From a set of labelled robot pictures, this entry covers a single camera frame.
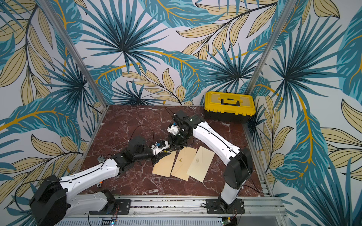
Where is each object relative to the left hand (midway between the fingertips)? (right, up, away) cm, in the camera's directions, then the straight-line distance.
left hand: (168, 152), depth 76 cm
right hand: (0, +2, -2) cm, 3 cm away
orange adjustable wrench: (-42, -7, +12) cm, 45 cm away
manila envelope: (-4, -12, +10) cm, 16 cm away
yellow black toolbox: (+40, +26, +22) cm, 52 cm away
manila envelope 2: (+8, -12, +12) cm, 19 cm away
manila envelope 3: (+20, -11, +14) cm, 26 cm away
